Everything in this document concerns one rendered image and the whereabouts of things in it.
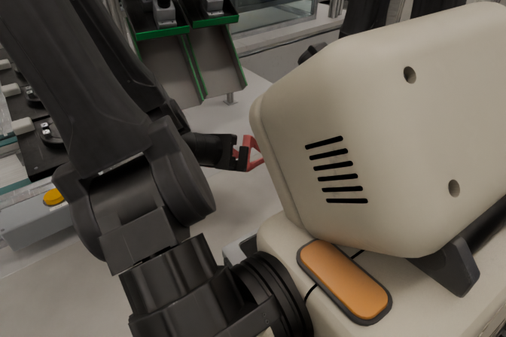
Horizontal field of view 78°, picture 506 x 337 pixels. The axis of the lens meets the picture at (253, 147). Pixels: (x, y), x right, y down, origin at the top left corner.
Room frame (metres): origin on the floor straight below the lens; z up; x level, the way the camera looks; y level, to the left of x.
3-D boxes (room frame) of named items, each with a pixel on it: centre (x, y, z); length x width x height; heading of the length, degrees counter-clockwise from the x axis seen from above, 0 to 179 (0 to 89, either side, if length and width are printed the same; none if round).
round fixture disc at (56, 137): (0.67, 0.48, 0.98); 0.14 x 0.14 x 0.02
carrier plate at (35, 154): (0.67, 0.48, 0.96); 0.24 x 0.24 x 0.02; 37
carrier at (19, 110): (0.88, 0.63, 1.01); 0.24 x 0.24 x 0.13; 37
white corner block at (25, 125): (0.69, 0.61, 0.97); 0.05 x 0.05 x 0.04; 37
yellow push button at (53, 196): (0.45, 0.41, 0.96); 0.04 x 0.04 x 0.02
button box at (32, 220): (0.45, 0.41, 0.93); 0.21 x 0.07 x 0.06; 127
